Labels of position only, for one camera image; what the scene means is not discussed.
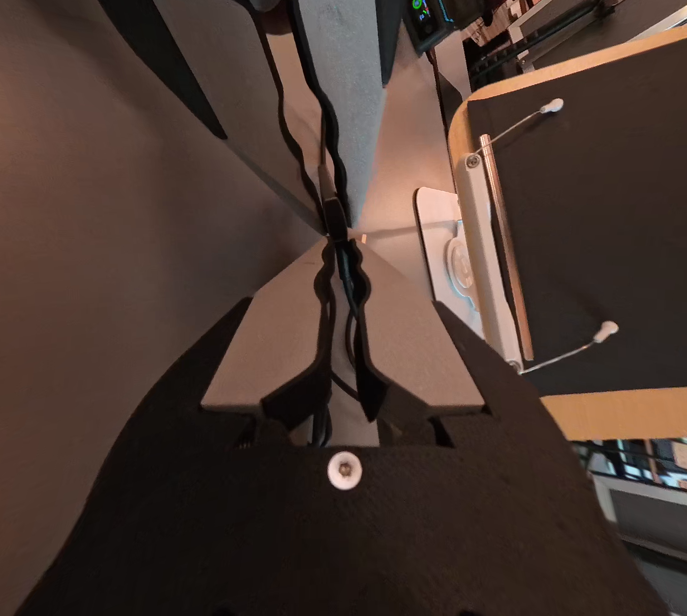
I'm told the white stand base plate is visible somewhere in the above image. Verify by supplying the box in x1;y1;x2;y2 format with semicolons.
413;187;486;340

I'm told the black book stand board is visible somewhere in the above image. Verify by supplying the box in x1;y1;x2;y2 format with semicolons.
448;28;687;442

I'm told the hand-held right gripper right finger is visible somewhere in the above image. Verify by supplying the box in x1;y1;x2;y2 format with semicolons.
349;242;488;422

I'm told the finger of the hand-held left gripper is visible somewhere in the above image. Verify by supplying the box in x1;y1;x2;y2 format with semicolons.
292;0;390;229
150;0;329;238

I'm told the black usb-c cable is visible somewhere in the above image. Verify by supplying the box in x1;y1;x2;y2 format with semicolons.
311;196;361;446

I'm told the black wire rack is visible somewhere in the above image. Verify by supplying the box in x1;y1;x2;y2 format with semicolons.
466;28;537;88

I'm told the wire page holder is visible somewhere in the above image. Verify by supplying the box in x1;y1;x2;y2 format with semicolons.
471;98;565;167
516;321;619;375

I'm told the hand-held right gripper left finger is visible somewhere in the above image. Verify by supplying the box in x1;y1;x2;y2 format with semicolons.
200;240;336;431

